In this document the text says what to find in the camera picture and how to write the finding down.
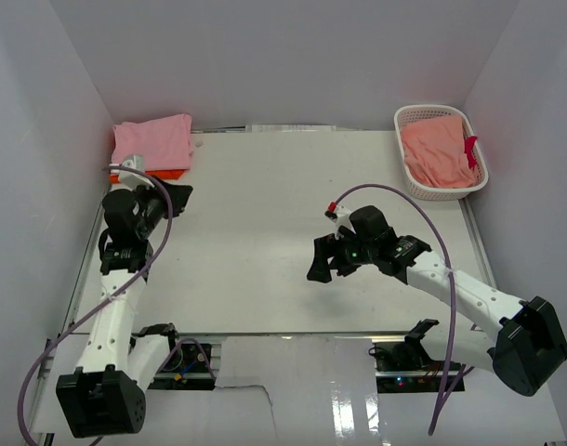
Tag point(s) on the peach t shirt in basket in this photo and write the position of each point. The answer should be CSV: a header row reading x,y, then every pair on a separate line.
x,y
434,151

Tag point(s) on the white plastic basket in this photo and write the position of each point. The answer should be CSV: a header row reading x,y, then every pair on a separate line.
x,y
414,113

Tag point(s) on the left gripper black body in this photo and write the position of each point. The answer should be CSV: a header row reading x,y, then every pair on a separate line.
x,y
155,205

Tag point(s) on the folded orange t shirt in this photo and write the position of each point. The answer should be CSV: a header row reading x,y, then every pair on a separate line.
x,y
162,174

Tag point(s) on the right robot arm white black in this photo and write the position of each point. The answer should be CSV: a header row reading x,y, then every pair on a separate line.
x,y
521,341

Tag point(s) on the aluminium frame rail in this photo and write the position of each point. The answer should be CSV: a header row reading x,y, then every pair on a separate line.
x,y
35,390

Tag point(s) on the printed paper label strip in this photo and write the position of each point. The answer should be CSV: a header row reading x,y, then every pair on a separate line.
x,y
256,128

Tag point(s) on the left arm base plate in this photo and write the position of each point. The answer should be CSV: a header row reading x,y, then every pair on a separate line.
x,y
193,371

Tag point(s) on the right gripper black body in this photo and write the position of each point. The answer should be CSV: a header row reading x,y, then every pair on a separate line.
x,y
350,254

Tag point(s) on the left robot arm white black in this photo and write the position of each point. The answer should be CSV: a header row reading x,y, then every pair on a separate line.
x,y
105,394

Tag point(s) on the pink t shirt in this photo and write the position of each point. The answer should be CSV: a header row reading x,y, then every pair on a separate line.
x,y
180,123

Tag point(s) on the magenta cloth in basket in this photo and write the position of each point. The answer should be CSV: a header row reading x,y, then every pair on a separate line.
x,y
469,146

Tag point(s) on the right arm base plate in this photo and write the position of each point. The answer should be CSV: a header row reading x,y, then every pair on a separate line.
x,y
402,370

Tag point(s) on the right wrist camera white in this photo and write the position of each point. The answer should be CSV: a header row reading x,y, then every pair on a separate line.
x,y
340,216

